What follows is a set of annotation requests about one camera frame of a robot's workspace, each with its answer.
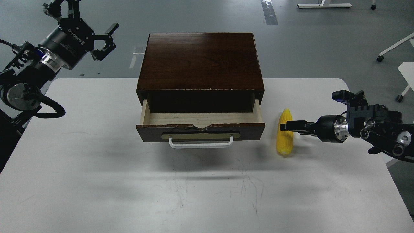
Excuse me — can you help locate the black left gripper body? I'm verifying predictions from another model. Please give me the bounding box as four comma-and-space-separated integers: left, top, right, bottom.
39, 18, 94, 70

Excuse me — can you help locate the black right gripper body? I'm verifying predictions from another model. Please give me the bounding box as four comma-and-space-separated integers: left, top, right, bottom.
306, 115, 350, 143

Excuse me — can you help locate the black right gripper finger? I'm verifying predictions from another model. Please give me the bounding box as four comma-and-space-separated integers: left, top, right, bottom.
280, 120, 307, 131

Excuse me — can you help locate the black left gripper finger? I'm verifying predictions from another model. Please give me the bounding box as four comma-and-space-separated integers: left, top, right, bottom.
89, 23, 120, 61
42, 0, 81, 25

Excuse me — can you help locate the yellow corn cob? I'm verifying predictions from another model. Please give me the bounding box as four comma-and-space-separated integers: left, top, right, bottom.
276, 108, 294, 158

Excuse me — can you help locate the wooden drawer with white handle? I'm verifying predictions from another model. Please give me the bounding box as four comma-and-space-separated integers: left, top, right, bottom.
136, 99, 265, 149

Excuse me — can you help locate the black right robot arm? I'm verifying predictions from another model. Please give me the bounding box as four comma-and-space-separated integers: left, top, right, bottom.
279, 90, 414, 163

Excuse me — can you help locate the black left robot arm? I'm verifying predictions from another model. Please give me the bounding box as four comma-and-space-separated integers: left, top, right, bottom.
0, 0, 119, 169

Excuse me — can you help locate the dark wooden drawer cabinet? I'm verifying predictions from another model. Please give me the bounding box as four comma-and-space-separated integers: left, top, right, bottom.
136, 32, 265, 113

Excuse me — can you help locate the white chair leg with caster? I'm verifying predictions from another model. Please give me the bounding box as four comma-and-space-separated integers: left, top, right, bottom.
376, 33, 414, 62

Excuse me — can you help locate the grey floor tape strip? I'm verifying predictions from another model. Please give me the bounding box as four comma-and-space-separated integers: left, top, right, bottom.
261, 0, 278, 25

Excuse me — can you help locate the white desk base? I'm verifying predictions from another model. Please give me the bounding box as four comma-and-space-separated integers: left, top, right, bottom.
297, 0, 352, 9

